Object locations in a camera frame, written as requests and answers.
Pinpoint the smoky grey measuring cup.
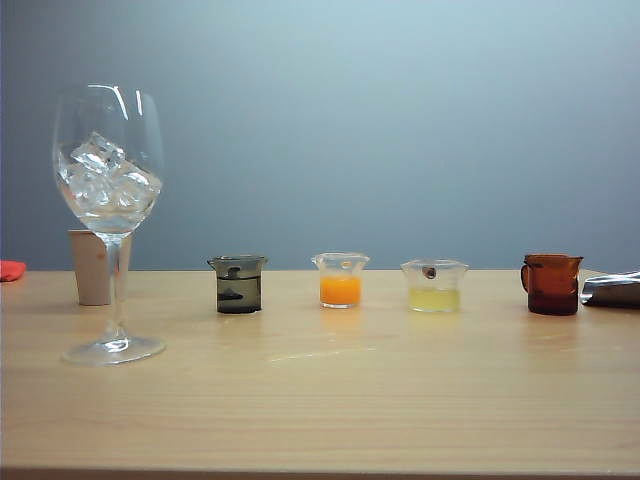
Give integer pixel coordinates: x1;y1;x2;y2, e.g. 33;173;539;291
206;254;270;315

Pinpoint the clear cup with orange juice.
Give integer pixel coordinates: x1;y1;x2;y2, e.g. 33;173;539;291
310;252;371;310

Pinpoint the beige paper cup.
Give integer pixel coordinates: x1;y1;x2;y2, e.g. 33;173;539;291
67;228;134;306

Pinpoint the amber measuring cup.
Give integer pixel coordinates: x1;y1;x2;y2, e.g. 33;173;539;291
519;253;585;316

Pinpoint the beaker with yellow liquid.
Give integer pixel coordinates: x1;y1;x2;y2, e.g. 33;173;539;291
399;258;470;314

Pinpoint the clear ice cube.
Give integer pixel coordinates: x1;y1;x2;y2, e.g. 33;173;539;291
57;167;114;209
112;159;164;211
69;130;127;174

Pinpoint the clear stemmed wine glass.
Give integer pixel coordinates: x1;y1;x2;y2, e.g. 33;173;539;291
51;83;167;367

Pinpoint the red cloth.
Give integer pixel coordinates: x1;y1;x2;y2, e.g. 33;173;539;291
0;259;27;283

